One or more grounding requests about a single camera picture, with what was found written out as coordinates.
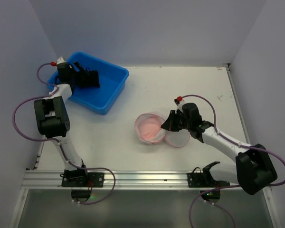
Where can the blue plastic bin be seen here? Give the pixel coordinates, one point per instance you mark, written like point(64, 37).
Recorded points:
point(111, 78)

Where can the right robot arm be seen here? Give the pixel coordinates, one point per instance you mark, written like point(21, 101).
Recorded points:
point(252, 169)

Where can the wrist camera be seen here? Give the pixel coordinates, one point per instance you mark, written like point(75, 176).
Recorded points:
point(179, 101)
point(59, 61)

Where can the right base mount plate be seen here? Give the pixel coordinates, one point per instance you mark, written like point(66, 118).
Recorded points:
point(195, 178)

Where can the black bra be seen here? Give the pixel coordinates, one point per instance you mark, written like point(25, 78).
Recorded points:
point(87, 78)

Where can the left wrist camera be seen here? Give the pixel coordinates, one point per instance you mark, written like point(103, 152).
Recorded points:
point(59, 61)

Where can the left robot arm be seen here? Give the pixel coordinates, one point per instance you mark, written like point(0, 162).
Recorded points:
point(53, 123)

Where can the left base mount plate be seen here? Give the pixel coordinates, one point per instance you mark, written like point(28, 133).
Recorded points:
point(82, 178)

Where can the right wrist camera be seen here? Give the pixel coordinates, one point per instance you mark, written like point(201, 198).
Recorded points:
point(179, 101)

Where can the aluminium rail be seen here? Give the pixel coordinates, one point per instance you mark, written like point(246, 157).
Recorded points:
point(121, 180)

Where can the white mesh laundry bag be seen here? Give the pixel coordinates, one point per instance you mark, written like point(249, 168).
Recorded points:
point(148, 129)

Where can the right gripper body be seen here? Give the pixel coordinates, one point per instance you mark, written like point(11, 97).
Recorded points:
point(176, 121)

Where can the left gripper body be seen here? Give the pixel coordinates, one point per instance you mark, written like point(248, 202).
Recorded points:
point(86, 77)

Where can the base mount plate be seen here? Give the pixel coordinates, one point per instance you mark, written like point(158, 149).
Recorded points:
point(82, 178)
point(195, 178)

